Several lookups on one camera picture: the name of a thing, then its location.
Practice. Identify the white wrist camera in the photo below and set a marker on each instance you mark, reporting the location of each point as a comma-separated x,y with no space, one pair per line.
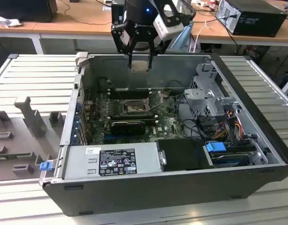
167,29

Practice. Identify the green RAM stick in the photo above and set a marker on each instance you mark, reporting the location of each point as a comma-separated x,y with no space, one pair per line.
5,156

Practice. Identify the black PC case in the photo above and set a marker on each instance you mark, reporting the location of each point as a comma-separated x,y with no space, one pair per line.
134,194

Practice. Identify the crumpled white paper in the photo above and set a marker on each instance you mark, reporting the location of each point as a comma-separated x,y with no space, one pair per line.
8,22

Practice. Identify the grey case latch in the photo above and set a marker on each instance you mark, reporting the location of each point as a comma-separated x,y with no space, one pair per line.
81,58

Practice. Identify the green motherboard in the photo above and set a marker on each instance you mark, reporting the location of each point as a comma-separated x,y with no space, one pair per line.
167,126

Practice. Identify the black desktop computer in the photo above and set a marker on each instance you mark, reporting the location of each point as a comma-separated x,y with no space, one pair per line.
259,21

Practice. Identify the black monitor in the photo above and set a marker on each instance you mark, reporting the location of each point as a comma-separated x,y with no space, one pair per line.
24,9

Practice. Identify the wooden desk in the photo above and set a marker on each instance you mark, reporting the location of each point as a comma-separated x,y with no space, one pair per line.
216,30
64,25

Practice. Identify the blue plastic case latch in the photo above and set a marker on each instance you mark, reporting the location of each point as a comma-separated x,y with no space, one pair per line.
45,166

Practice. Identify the silver CPU plate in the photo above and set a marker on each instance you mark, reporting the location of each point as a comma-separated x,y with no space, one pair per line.
139,66

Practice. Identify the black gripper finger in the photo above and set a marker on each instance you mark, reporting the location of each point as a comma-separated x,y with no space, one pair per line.
118,39
159,50

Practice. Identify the black graphics card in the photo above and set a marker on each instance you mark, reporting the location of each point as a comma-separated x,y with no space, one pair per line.
127,128

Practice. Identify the pale blue teach pendant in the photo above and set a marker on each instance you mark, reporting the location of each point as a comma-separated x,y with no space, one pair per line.
184,39

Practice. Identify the black RAM slot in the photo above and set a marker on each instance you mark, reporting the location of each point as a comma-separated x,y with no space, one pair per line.
132,97
149,120
132,93
134,114

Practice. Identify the CPU socket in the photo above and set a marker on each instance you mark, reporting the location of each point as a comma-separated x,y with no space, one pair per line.
132,109

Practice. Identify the grey parts rack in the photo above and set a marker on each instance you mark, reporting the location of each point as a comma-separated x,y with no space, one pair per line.
24,140

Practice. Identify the hard disk in blue carrier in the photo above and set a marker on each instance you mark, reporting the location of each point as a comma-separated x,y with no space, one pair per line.
215,147

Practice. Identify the silver drive cage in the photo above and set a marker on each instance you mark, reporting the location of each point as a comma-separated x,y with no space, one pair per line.
200,96

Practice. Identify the silver power supply unit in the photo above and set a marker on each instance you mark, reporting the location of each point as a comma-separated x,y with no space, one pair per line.
73,164

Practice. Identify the round coin battery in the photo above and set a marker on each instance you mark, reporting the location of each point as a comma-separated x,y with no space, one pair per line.
166,95

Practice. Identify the black plastic air shroud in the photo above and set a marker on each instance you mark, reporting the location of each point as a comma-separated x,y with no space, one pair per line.
181,154

